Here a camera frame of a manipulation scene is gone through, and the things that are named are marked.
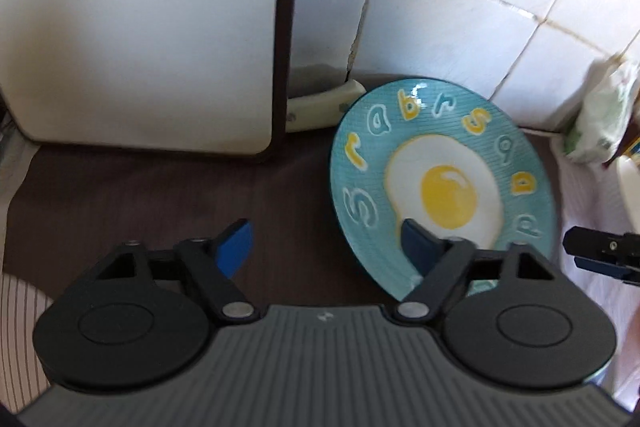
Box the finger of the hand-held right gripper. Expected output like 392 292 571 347
562 226 640 285

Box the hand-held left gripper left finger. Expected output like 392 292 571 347
95 218 261 323

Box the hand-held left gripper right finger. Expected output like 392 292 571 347
392 218 556 323

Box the blue egg print plate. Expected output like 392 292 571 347
328 78 558 303

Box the brown striped patterned table mat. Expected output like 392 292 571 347
0 107 640 413

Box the white green seasoning bag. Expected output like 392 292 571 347
562 57 640 165

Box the white cutting board dark rim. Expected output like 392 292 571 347
0 0 301 165

